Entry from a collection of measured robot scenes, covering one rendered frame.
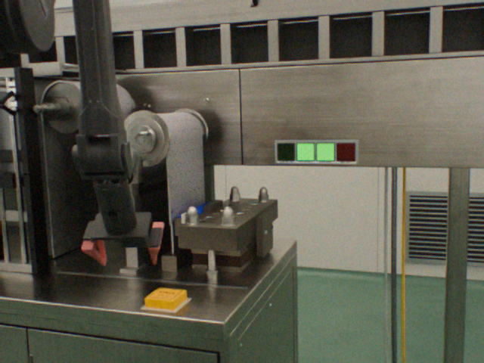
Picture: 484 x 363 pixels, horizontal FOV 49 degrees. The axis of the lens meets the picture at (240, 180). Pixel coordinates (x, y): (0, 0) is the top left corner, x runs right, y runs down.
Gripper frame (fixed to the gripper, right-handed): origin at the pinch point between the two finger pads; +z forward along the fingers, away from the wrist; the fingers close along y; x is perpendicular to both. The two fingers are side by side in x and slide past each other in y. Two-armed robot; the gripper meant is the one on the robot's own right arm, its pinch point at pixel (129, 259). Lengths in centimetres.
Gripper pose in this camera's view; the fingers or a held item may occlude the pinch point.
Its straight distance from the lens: 103.9
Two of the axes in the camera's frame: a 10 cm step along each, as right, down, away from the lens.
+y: -10.0, 0.2, 0.3
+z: 0.4, 7.9, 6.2
